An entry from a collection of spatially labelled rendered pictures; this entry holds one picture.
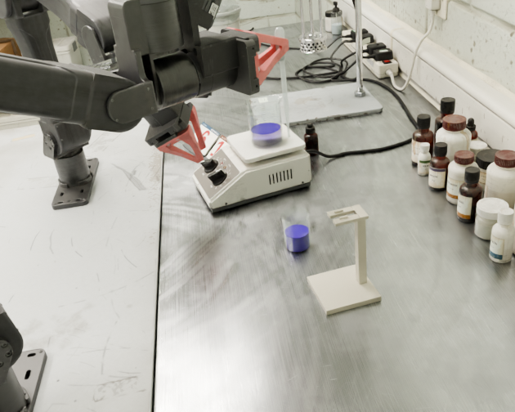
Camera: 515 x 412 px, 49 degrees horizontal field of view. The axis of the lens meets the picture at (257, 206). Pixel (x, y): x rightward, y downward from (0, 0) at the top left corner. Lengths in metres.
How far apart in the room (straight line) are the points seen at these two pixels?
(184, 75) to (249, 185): 0.40
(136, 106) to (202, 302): 0.33
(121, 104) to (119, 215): 0.50
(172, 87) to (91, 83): 0.10
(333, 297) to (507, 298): 0.23
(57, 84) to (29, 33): 0.52
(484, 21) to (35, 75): 0.91
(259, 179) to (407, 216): 0.26
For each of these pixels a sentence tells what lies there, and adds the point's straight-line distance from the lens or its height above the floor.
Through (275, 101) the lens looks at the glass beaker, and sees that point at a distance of 1.06.
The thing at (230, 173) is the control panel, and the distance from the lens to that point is 1.03.
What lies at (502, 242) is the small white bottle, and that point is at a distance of 0.87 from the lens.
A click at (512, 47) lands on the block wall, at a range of 1.18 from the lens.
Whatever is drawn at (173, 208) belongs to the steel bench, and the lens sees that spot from 1.07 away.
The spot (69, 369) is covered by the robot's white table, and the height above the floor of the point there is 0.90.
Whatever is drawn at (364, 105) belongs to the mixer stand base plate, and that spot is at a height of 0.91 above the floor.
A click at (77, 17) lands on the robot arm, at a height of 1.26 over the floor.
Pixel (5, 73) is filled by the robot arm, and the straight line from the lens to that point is 0.59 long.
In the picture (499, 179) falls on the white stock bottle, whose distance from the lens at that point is 0.96.
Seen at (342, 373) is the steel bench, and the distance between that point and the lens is 0.72.
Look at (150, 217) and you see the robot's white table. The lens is 1.06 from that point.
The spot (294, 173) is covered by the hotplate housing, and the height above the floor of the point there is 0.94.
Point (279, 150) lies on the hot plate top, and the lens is 1.03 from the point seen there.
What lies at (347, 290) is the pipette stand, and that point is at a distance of 0.81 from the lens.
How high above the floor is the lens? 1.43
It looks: 31 degrees down
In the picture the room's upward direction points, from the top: 7 degrees counter-clockwise
